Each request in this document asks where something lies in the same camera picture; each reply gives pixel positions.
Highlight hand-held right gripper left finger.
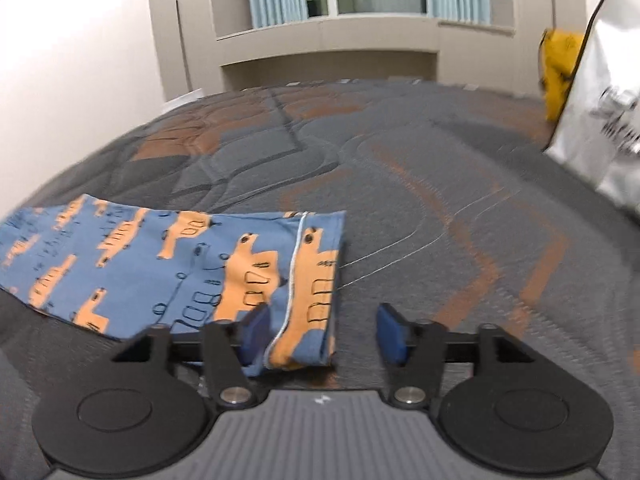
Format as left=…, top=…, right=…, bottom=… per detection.
left=111, top=304, right=273, bottom=409

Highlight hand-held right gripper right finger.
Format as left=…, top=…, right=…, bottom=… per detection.
left=376, top=302, right=536, bottom=409

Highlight blue orange-print pants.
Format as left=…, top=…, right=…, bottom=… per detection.
left=0, top=194, right=347, bottom=378

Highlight grey orange quilted mattress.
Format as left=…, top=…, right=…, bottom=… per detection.
left=0, top=77, right=640, bottom=480

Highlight white printed plastic bag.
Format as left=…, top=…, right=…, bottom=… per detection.
left=542, top=0, right=640, bottom=221

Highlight beige built-in cabinet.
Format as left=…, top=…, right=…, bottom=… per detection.
left=146, top=0, right=588, bottom=103

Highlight yellow cloth bag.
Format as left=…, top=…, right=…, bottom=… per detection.
left=537, top=29, right=586, bottom=123

